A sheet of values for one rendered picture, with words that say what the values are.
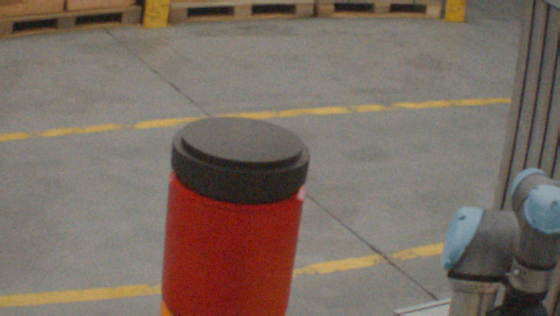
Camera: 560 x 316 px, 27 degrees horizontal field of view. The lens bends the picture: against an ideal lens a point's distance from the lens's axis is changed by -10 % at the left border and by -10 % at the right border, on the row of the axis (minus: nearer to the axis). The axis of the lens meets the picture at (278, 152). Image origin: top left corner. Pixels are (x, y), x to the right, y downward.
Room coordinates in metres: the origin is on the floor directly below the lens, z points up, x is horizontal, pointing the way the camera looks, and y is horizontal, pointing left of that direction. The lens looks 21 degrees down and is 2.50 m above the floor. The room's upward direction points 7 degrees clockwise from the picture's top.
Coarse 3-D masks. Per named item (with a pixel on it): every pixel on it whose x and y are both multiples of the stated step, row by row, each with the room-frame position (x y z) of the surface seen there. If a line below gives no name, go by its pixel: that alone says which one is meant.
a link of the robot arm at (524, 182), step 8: (536, 168) 1.75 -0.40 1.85; (520, 176) 1.73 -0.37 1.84; (528, 176) 1.72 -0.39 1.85; (536, 176) 1.71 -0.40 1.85; (544, 176) 1.72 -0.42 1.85; (512, 184) 1.74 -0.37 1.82; (520, 184) 1.71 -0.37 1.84; (528, 184) 1.69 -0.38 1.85; (536, 184) 1.68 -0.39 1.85; (552, 184) 1.69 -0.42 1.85; (512, 192) 1.72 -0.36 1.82; (520, 192) 1.68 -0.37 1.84; (528, 192) 1.66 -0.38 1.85; (512, 200) 1.71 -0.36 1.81; (520, 200) 1.66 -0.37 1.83; (512, 208) 1.71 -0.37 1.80
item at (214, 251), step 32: (192, 192) 0.42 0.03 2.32; (192, 224) 0.41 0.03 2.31; (224, 224) 0.41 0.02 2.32; (256, 224) 0.41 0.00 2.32; (288, 224) 0.42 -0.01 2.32; (192, 256) 0.41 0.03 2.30; (224, 256) 0.41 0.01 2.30; (256, 256) 0.41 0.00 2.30; (288, 256) 0.42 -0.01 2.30; (192, 288) 0.41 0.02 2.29; (224, 288) 0.41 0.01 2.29; (256, 288) 0.41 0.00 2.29; (288, 288) 0.43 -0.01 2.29
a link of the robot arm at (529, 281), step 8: (512, 264) 1.60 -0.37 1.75; (512, 272) 1.59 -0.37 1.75; (520, 272) 1.58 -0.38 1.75; (528, 272) 1.57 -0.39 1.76; (536, 272) 1.56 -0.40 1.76; (544, 272) 1.56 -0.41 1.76; (552, 272) 1.58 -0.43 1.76; (512, 280) 1.59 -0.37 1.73; (520, 280) 1.57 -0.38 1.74; (528, 280) 1.57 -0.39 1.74; (536, 280) 1.56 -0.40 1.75; (544, 280) 1.57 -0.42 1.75; (520, 288) 1.57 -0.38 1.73; (528, 288) 1.56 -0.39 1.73; (536, 288) 1.56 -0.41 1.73; (544, 288) 1.57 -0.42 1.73
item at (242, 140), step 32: (192, 128) 0.44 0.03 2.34; (224, 128) 0.44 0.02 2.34; (256, 128) 0.44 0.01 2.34; (192, 160) 0.41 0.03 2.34; (224, 160) 0.41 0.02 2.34; (256, 160) 0.41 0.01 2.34; (288, 160) 0.42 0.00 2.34; (224, 192) 0.41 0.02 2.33; (256, 192) 0.41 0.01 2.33; (288, 192) 0.42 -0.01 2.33
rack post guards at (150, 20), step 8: (152, 0) 8.50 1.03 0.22; (160, 0) 8.52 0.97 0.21; (168, 0) 8.56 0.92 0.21; (448, 0) 9.93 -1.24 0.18; (456, 0) 9.91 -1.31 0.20; (464, 0) 9.96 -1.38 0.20; (152, 8) 8.49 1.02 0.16; (160, 8) 8.53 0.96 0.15; (168, 8) 8.58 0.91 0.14; (448, 8) 9.92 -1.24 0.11; (456, 8) 9.92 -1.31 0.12; (464, 8) 9.96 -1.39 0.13; (144, 16) 8.54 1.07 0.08; (152, 16) 8.50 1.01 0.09; (160, 16) 8.53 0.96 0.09; (448, 16) 9.91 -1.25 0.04; (456, 16) 9.92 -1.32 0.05; (144, 24) 8.53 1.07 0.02; (152, 24) 8.50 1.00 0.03; (160, 24) 8.54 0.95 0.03; (168, 24) 8.62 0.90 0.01
